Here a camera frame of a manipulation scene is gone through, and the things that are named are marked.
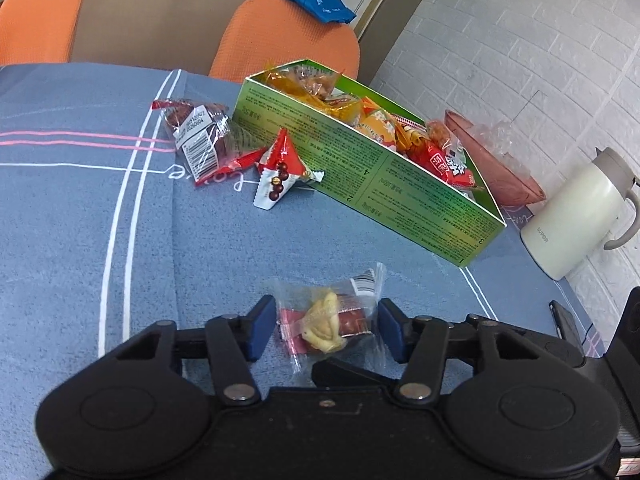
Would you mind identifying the white kettle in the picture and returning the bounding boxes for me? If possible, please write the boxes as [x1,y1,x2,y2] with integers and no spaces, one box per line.
[519,146,640,282]

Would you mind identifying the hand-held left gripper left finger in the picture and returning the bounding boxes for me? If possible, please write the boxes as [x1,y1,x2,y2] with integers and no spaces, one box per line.
[102,295,277,407]

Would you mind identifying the small clear twist snack packet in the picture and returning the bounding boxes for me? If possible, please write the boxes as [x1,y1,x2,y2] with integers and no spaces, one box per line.
[274,262,388,373]

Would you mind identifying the brown paper bag blue handles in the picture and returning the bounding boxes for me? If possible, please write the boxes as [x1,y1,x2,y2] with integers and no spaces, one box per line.
[70,0,263,73]

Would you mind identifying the red white triangular packet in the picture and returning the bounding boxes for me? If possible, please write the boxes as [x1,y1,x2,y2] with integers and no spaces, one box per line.
[252,127,326,209]

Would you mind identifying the red noodle snack packet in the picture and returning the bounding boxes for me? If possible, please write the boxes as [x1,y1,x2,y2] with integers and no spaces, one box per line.
[400,130,477,191]

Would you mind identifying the brown cake packet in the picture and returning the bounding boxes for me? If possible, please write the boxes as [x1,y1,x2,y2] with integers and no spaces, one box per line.
[151,99,266,186]

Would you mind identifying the pink bowl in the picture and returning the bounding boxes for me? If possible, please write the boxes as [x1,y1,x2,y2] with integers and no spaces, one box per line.
[444,109,547,207]

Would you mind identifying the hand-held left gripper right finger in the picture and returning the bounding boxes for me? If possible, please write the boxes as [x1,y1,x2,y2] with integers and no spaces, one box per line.
[377,298,585,407]

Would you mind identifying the yellow clear snack packet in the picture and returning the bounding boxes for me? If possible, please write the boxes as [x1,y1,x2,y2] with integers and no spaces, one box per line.
[265,62,346,101]

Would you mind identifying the black phone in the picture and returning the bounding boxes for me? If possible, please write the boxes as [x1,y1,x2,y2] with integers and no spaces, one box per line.
[549,299,587,358]

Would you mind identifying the clear plastic wrap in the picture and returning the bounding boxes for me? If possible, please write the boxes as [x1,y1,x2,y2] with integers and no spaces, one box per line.
[470,120,531,181]

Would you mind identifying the red ring snack packet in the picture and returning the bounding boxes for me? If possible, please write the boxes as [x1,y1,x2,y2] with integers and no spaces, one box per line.
[425,119,463,153]

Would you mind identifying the orange chair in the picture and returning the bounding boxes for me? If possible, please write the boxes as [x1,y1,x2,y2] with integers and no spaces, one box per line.
[0,0,91,66]
[209,0,361,83]

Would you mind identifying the green cardboard box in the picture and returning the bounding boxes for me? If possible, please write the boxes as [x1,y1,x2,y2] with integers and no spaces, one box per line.
[232,59,507,267]

